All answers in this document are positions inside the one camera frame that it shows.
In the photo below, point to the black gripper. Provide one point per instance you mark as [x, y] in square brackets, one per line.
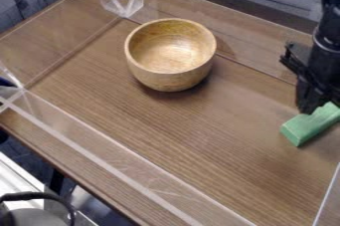
[316, 66]

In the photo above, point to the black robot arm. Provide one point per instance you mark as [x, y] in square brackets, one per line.
[329, 17]

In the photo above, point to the black table leg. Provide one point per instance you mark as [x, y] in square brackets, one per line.
[56, 181]

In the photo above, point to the green rectangular block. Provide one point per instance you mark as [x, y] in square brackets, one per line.
[304, 126]

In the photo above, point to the grey metal base plate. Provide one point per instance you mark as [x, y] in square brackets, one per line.
[38, 217]

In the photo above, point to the light wooden bowl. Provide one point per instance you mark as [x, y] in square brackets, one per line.
[169, 53]

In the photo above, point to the clear acrylic front barrier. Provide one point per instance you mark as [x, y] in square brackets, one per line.
[152, 196]

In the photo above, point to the clear acrylic corner bracket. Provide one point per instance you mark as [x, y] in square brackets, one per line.
[124, 8]

